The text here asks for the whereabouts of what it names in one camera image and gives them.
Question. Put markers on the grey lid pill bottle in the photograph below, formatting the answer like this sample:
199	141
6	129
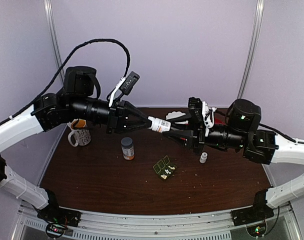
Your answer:
127	148

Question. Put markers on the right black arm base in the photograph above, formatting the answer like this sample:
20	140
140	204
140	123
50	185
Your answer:
255	216

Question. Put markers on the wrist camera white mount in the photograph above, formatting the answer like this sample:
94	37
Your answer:
201	113
123	88

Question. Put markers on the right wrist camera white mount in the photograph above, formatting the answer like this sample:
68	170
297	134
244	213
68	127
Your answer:
201	113

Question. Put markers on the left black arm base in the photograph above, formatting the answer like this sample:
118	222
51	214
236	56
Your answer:
58	219

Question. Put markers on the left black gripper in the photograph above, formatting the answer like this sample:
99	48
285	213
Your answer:
119	123

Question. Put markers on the front aluminium rail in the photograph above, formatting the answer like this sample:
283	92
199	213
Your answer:
216	225

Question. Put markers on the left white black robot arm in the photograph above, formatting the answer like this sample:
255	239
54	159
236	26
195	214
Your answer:
72	102

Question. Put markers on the right aluminium frame post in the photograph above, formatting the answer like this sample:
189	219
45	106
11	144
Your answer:
255	34

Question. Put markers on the green weekly pill organizer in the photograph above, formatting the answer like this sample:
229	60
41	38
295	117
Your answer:
161	165

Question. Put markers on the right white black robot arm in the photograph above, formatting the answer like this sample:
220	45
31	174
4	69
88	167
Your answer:
242	131

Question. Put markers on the paper cup with orange contents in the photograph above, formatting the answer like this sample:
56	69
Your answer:
79	135

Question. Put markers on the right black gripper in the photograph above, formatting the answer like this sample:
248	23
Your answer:
195	138

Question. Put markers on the red floral plate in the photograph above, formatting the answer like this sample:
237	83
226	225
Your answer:
218	121

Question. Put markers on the white fluted ceramic bowl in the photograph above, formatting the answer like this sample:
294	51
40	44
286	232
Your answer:
176	114

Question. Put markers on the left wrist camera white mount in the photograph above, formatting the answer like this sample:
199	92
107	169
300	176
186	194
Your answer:
123	88

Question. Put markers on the left aluminium frame post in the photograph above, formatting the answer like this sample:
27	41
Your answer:
52	31

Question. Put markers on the small white pill bottle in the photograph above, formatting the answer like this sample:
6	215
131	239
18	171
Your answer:
159	125

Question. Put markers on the aluminium frame post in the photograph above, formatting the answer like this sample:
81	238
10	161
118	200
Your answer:
52	31
255	34

